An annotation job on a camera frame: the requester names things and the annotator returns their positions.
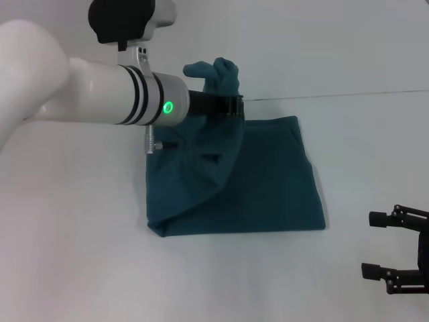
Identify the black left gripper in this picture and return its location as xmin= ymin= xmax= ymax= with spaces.
xmin=186 ymin=89 xmax=247 ymax=120

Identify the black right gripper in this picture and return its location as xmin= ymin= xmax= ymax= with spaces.
xmin=361 ymin=204 xmax=429 ymax=296

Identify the teal t-shirt with FREE print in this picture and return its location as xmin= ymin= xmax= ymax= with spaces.
xmin=145 ymin=56 xmax=328 ymax=239

